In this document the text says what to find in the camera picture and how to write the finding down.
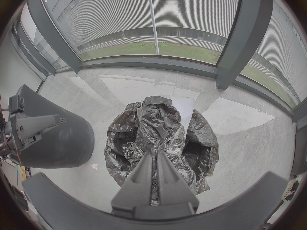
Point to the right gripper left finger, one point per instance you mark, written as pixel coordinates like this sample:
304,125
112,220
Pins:
139,183

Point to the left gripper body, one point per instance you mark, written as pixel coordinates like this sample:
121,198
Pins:
14,133

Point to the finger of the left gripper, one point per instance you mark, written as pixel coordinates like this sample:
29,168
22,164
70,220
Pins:
31,140
38,124

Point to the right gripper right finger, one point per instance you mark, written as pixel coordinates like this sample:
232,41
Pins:
172,183

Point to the black plastic bag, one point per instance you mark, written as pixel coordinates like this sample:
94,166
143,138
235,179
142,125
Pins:
206,138

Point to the black plastic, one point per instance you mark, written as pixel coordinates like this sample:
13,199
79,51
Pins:
151,121

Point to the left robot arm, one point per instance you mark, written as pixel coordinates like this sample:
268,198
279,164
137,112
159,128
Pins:
2,147

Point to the white trash bin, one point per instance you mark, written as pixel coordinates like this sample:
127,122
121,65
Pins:
184,109

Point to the window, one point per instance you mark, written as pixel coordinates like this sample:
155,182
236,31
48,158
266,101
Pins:
242,44

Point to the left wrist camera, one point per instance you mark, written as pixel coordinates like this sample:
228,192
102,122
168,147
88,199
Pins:
16,104

